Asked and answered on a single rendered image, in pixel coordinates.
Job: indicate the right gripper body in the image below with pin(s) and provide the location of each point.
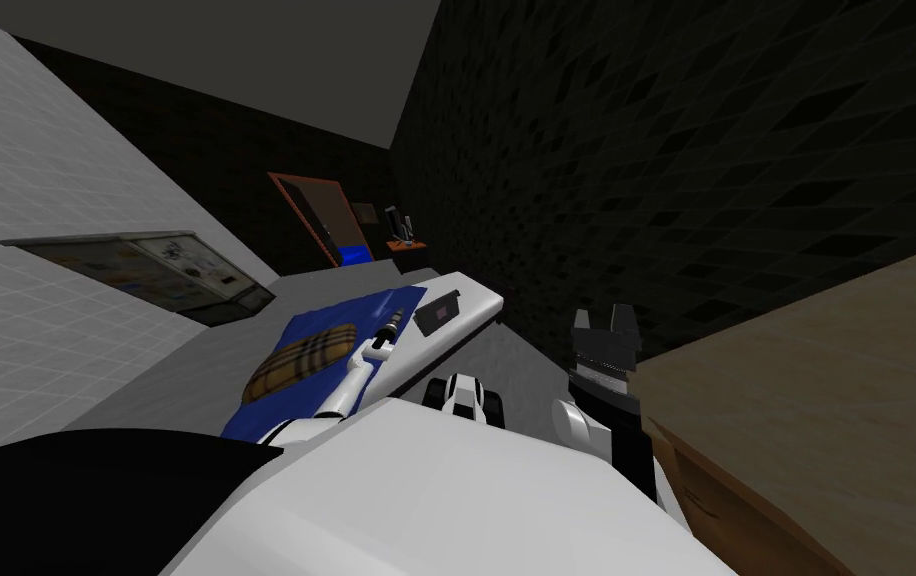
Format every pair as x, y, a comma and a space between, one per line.
606, 350

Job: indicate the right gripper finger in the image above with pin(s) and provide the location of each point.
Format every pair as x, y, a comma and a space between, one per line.
624, 317
582, 320

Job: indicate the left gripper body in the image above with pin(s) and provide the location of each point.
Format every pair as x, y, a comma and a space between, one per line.
393, 322

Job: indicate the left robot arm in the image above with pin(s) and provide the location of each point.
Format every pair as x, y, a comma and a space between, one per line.
66, 504

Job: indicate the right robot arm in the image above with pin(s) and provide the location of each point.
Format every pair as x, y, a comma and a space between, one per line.
626, 432

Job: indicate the black flat box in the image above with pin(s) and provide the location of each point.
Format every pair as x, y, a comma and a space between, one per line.
437, 313

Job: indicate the white bed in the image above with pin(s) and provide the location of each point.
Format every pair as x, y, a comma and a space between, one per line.
458, 308

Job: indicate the orange desk with monitor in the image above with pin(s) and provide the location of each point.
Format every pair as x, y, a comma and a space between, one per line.
404, 232

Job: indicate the tan plaid pillow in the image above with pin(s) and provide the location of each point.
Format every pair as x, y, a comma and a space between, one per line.
298, 362

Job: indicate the blue blanket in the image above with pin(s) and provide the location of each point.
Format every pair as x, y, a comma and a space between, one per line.
306, 384

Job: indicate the orange framed door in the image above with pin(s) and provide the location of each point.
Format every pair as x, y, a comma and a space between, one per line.
330, 220

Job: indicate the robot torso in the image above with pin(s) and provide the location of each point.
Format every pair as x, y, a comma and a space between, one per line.
442, 496

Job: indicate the brown wooden table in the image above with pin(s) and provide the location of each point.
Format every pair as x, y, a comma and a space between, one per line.
826, 400

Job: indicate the small brown wall picture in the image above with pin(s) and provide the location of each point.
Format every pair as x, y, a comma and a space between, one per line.
365, 214

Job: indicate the framed wall picture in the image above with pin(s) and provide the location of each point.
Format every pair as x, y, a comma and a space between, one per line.
154, 268

